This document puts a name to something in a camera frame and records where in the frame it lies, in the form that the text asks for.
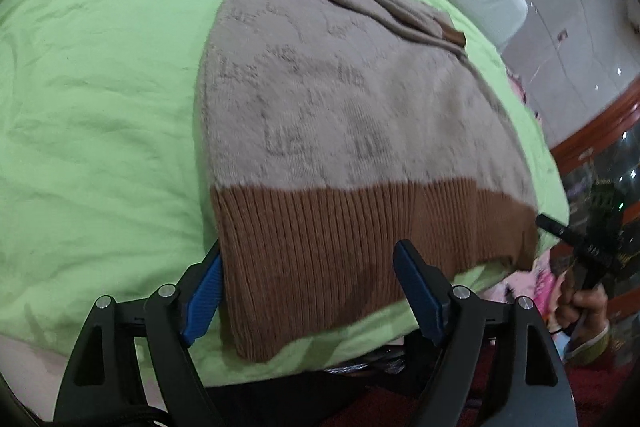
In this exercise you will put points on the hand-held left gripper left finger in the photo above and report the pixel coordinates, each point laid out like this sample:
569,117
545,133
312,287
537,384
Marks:
204,304

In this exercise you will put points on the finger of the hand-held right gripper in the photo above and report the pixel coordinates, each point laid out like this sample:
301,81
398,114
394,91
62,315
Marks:
557,228

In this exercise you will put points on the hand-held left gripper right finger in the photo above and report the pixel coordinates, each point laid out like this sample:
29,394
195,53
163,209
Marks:
421,294

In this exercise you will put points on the person's right hand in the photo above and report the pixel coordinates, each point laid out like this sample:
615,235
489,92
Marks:
585,309

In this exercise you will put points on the beige and brown knit sweater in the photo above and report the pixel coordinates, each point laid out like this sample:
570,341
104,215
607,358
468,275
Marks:
340,117

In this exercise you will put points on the wooden glass cabinet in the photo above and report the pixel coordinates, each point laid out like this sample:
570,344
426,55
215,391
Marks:
600,142

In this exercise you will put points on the green bed sheet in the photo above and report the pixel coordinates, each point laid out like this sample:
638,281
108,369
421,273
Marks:
100,117

